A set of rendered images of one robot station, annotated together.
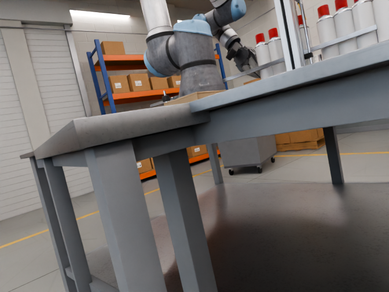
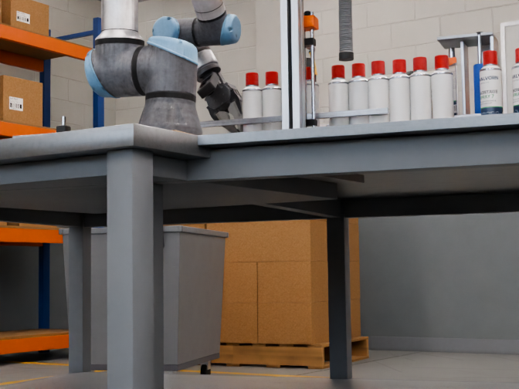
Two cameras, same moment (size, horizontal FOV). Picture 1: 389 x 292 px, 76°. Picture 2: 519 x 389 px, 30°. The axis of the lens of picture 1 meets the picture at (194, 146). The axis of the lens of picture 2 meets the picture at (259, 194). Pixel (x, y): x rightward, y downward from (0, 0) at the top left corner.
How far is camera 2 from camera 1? 144 cm
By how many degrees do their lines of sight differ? 24
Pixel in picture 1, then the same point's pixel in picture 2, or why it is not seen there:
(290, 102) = (283, 153)
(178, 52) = (151, 73)
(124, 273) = (132, 258)
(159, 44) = (120, 52)
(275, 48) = (271, 100)
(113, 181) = (138, 180)
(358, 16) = (372, 92)
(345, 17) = (359, 88)
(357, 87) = (324, 150)
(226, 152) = not seen: hidden behind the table
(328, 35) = (339, 104)
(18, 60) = not seen: outside the picture
